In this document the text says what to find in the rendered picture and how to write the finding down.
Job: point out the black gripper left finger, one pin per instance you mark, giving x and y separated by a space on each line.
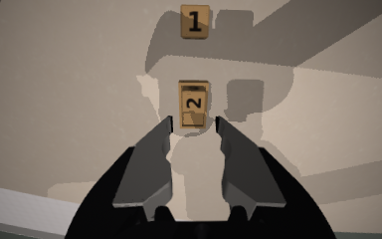
130 190

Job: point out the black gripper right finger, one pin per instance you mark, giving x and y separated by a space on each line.
254 179

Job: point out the tan rectangular tray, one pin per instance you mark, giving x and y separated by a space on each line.
192 120

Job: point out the tan wooden cube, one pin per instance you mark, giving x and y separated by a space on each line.
193 99
195 21

